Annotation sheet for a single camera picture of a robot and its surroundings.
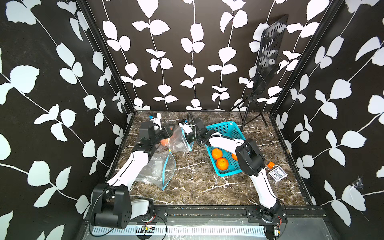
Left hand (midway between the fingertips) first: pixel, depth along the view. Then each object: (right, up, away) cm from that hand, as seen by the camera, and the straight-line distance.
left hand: (173, 123), depth 82 cm
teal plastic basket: (+37, -4, +21) cm, 43 cm away
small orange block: (+59, -26, +8) cm, 65 cm away
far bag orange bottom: (0, -3, -2) cm, 4 cm away
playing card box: (+61, -30, +4) cm, 68 cm away
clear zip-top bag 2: (+2, -11, +8) cm, 13 cm away
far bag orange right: (-6, -11, +8) cm, 15 cm away
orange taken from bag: (+28, -23, +3) cm, 37 cm away
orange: (+26, -18, +8) cm, 33 cm away
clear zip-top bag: (-9, -28, +7) cm, 30 cm away
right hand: (+2, -8, +11) cm, 14 cm away
